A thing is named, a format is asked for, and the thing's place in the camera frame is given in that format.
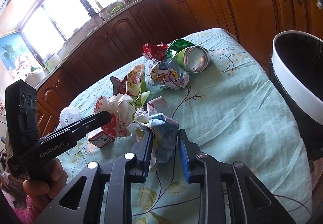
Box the small white milk carton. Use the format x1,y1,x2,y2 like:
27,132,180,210
88,128,114,148

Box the green drink pouch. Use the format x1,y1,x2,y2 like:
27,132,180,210
125,63,150,108

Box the blue white paper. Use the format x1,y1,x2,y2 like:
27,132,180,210
127,96,179,169

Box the kitchen faucet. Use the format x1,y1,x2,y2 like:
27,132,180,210
87,7,105,21

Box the black white trash bin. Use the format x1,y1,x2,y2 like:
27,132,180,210
269,30,322,161

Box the wooden lower kitchen cabinets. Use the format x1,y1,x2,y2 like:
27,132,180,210
37,0,322,135

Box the left hand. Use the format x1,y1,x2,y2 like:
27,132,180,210
23,158,67,211

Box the white red plastic bag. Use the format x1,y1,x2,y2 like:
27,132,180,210
94,93,136,138

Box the silver lined snack wrapper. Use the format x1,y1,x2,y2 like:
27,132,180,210
110,76,127,96

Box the white foam fruit net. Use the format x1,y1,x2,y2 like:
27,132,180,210
59,107,82,127

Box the crumpled cartoon paper wrapper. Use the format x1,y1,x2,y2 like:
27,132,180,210
148,59,190,90

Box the red crumpled wrapper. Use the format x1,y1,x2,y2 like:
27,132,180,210
142,43,168,61

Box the light green floral tablecloth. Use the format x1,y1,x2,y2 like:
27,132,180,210
59,28,312,223

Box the crushed green metal can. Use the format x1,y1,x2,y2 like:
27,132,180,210
166,39,210,73

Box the green salad bowl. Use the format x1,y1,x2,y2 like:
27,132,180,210
106,0,125,16

